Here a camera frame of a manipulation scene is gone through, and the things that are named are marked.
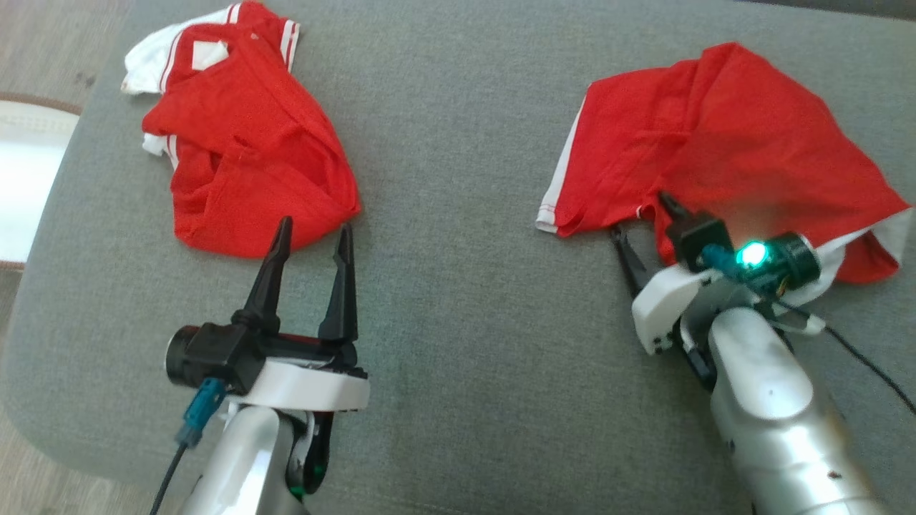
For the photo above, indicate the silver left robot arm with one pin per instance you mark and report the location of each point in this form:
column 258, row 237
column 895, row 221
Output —
column 236, row 465

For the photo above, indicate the red jersey white sleeves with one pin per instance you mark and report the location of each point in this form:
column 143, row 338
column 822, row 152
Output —
column 250, row 143

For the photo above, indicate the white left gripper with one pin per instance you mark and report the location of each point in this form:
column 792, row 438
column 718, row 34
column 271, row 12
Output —
column 308, row 386

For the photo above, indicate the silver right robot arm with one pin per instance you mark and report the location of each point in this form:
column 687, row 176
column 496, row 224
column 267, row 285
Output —
column 773, row 415

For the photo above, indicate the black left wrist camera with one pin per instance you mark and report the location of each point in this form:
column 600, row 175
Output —
column 215, row 354

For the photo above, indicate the large grey sofa seat cushion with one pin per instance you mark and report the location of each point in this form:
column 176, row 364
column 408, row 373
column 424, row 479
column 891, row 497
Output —
column 465, row 286

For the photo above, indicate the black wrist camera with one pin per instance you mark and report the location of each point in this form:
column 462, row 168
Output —
column 698, row 236
column 215, row 354

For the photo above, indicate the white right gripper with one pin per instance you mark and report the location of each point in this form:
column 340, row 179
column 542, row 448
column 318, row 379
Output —
column 662, row 304

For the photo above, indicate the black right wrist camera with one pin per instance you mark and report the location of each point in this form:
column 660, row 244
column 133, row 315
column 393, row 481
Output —
column 698, row 236

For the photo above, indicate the red shorts white stripe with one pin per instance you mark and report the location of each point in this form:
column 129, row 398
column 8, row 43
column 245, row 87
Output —
column 715, row 129

